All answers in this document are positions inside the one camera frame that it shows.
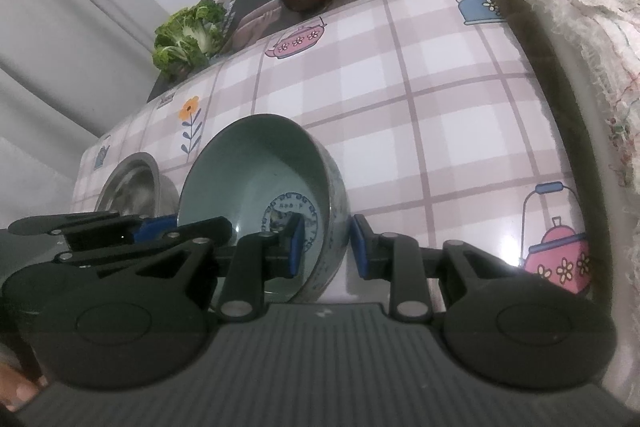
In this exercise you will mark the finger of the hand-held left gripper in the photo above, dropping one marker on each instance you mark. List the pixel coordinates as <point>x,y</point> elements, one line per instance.
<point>155,229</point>
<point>200,229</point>

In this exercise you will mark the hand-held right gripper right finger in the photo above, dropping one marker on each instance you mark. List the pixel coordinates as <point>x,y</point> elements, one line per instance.
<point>359,252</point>

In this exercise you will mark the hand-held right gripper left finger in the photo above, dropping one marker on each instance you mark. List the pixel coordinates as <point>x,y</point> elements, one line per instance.
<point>296,252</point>

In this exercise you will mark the stainless steel bowl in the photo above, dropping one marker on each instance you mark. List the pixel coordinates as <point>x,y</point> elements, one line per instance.
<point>127,192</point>

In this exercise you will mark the teal ceramic bowl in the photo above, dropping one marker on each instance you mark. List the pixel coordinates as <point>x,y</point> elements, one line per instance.
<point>250,177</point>

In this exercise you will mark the person's left hand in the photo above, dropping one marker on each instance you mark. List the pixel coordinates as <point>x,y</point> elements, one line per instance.
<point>17,391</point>

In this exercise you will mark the plaid printed tablecloth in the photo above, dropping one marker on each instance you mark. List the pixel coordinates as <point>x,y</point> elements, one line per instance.
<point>400,107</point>

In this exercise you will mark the green leafy vegetable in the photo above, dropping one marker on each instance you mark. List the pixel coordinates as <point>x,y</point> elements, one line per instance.
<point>187,37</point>

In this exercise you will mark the grey curtain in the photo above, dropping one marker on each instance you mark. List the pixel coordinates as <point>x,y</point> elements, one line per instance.
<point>50,32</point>

